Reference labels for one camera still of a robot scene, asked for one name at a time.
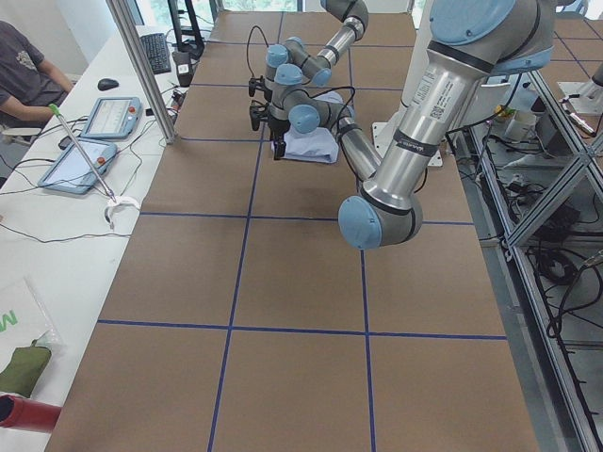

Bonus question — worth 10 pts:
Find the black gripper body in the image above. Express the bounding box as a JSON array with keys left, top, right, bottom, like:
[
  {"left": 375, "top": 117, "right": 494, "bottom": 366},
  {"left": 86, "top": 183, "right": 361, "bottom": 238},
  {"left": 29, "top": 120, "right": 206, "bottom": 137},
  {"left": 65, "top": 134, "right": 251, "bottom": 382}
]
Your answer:
[
  {"left": 248, "top": 77, "right": 273, "bottom": 102},
  {"left": 249, "top": 100, "right": 290, "bottom": 160}
]

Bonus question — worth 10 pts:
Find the light blue striped shirt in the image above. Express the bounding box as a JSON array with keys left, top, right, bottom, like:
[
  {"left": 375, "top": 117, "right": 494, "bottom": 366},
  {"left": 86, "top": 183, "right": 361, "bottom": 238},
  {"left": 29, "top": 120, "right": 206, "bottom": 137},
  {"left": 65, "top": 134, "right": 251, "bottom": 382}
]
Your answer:
[{"left": 284, "top": 105, "right": 338, "bottom": 164}]

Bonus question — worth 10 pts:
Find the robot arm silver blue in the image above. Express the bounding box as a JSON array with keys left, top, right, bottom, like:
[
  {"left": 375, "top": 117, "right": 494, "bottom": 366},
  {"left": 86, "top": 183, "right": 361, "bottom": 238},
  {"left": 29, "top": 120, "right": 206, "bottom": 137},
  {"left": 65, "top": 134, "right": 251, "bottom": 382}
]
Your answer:
[
  {"left": 249, "top": 1, "right": 557, "bottom": 250},
  {"left": 248, "top": 1, "right": 368, "bottom": 102}
]

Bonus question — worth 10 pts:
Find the black box white label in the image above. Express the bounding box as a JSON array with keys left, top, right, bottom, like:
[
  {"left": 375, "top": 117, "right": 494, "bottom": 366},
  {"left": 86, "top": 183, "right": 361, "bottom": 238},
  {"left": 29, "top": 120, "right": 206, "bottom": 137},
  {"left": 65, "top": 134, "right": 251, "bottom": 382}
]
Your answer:
[{"left": 171, "top": 51, "right": 194, "bottom": 88}]

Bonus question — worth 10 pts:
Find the black keyboard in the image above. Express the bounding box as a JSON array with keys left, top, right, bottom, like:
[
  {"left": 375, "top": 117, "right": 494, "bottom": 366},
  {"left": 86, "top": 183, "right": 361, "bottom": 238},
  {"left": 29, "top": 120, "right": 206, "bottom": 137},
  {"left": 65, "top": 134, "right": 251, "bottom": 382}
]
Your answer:
[{"left": 139, "top": 33, "right": 171, "bottom": 74}]

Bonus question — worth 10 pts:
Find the far blue teach pendant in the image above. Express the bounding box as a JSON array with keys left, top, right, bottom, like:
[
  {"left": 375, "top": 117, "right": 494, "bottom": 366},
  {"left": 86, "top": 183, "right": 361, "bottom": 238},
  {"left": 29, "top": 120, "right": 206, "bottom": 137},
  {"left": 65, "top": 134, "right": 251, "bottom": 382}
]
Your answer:
[{"left": 80, "top": 97, "right": 142, "bottom": 139}]

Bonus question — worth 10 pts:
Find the blue teach pendant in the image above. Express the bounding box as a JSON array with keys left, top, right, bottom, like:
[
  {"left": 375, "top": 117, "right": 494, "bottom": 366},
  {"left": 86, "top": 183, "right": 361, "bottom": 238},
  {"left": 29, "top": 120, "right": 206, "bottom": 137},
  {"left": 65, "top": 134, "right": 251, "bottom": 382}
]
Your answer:
[
  {"left": 80, "top": 97, "right": 142, "bottom": 139},
  {"left": 38, "top": 138, "right": 118, "bottom": 195}
]

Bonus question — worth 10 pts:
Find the black computer mouse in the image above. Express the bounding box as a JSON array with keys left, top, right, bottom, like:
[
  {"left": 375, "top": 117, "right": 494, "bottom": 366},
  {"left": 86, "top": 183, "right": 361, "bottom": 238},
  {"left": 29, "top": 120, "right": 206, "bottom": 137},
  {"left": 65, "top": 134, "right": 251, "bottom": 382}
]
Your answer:
[{"left": 97, "top": 78, "right": 120, "bottom": 91}]

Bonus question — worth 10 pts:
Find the grabber stick green tip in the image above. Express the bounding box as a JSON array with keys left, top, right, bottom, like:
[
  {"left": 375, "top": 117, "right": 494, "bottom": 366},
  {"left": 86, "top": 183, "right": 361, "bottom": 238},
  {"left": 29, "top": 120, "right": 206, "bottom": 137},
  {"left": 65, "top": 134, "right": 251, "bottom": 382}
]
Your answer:
[{"left": 48, "top": 104, "right": 140, "bottom": 231}]

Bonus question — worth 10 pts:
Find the near blue teach pendant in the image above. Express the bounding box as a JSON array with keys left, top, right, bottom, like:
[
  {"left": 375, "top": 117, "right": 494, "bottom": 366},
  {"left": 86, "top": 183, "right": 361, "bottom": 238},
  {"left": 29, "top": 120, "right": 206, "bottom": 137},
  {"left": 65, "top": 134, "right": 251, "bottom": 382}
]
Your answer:
[{"left": 38, "top": 138, "right": 118, "bottom": 195}]

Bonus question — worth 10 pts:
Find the seated person grey shirt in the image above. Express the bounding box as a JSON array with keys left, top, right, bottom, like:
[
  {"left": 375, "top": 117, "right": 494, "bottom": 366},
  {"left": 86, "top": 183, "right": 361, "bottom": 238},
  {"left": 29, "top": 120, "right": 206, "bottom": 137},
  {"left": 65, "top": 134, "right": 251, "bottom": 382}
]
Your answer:
[{"left": 1, "top": 22, "right": 73, "bottom": 128}]

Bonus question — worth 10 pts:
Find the green pouch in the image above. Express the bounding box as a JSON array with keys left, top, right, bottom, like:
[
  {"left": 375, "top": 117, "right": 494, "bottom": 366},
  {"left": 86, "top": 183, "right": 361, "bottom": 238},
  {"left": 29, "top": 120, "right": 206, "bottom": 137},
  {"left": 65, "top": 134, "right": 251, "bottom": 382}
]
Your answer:
[{"left": 1, "top": 346, "right": 52, "bottom": 397}]

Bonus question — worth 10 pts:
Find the red cylinder bottle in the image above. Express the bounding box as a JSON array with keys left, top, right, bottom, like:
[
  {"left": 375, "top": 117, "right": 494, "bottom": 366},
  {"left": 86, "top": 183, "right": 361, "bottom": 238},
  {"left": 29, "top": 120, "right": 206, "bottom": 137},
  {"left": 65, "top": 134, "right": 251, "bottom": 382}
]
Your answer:
[{"left": 1, "top": 395, "right": 62, "bottom": 433}]

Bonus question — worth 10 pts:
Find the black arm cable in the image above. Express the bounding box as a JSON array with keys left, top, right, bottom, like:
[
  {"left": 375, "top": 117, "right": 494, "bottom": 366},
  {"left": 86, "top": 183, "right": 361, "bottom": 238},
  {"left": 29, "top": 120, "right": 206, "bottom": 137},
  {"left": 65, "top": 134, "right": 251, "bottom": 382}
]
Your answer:
[
  {"left": 246, "top": 24, "right": 270, "bottom": 84},
  {"left": 301, "top": 86, "right": 359, "bottom": 142}
]

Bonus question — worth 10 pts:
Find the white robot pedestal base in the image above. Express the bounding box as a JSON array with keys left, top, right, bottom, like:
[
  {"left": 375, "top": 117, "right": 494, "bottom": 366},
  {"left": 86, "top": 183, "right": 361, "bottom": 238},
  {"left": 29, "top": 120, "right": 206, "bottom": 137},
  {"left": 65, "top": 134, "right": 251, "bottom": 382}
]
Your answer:
[{"left": 371, "top": 100, "right": 443, "bottom": 168}]

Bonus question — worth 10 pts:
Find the aluminium frame post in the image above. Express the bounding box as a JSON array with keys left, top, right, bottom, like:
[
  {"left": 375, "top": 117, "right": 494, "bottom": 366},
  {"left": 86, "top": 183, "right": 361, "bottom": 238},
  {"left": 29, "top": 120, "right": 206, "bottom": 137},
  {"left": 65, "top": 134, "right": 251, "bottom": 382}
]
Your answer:
[{"left": 106, "top": 0, "right": 176, "bottom": 145}]

